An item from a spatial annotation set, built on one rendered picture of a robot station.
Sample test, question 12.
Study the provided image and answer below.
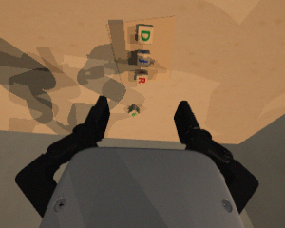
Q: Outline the tan flat mat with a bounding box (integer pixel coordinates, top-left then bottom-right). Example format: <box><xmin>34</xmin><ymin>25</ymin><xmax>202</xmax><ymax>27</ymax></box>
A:
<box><xmin>107</xmin><ymin>16</ymin><xmax>175</xmax><ymax>84</ymax></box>

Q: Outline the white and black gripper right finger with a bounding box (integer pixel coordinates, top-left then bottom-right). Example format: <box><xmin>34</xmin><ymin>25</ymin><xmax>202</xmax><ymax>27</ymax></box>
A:
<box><xmin>174</xmin><ymin>101</ymin><xmax>258</xmax><ymax>214</ymax></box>

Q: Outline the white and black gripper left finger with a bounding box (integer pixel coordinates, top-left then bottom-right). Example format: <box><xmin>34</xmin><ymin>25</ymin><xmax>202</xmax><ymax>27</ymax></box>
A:
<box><xmin>15</xmin><ymin>96</ymin><xmax>110</xmax><ymax>218</ymax></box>

